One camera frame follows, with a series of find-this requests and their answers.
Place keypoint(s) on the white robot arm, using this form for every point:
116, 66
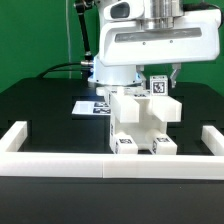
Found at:
126, 74

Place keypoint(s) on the white chair back piece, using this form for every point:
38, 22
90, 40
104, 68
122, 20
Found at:
133, 104

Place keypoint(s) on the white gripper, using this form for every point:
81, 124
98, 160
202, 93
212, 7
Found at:
143, 32

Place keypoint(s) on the white U-shaped fence frame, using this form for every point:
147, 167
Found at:
14, 162

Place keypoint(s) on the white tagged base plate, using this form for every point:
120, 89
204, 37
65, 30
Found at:
91, 108

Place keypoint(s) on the white chair seat piece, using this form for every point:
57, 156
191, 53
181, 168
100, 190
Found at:
137, 131

